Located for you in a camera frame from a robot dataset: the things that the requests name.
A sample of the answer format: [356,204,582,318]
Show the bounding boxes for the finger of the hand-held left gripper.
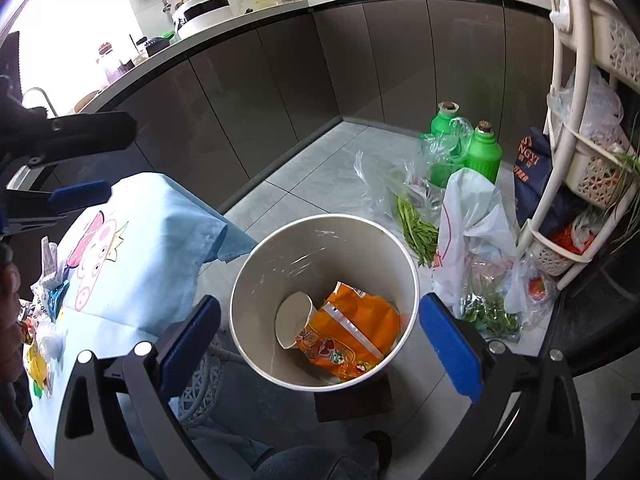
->
[30,111,137,167]
[5,181,112,233]

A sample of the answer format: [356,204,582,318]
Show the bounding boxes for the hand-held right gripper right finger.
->
[419,291,587,480]

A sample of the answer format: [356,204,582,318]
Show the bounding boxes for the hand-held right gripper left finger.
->
[52,294,222,480]

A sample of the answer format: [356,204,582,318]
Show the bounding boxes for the white round bin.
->
[229,214,420,392]

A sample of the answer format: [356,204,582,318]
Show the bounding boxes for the metal faucet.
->
[22,87,56,116]

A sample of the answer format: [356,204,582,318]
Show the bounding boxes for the bag of leafy greens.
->
[457,255,523,338]

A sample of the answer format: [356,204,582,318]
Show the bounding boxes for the white wicker stool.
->
[177,347,246,428]

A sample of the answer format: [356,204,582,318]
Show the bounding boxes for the glass jar with red lid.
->
[96,42,123,88]

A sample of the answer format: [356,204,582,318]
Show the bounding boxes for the light blue printed tablecloth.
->
[27,172,258,468]

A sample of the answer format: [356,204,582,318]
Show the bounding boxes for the orange snack bag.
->
[295,282,402,382]

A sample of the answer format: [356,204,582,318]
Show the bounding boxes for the white paper cup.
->
[275,291,315,350]

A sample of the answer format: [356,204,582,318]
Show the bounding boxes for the bunch of green beans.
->
[396,195,440,267]

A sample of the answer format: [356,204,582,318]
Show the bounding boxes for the crumpled clear wrapper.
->
[36,321,68,361]

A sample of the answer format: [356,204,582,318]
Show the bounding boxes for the white plastic bag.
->
[432,167,531,318]

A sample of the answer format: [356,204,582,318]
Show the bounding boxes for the dark round object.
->
[545,255,640,378]

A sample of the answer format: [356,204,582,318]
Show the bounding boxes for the yellow wrapper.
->
[25,342,53,398]

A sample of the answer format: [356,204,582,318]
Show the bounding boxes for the white rice cooker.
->
[172,0,233,41]

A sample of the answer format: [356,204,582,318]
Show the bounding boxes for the person's leg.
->
[187,355,393,480]

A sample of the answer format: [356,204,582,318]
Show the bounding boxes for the clear plastic bag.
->
[354,147,446,268]

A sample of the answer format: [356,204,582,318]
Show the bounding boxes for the green plastic bottle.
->
[465,120,502,185]
[419,101,473,188]

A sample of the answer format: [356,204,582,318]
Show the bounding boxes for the navy blue bag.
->
[512,126,586,228]

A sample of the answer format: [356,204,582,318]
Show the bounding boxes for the white plastic rack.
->
[515,0,640,291]

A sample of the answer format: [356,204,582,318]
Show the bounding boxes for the clear bag on rack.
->
[547,67,626,151]

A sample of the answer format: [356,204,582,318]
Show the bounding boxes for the grey kitchen cabinet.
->
[50,0,576,211]

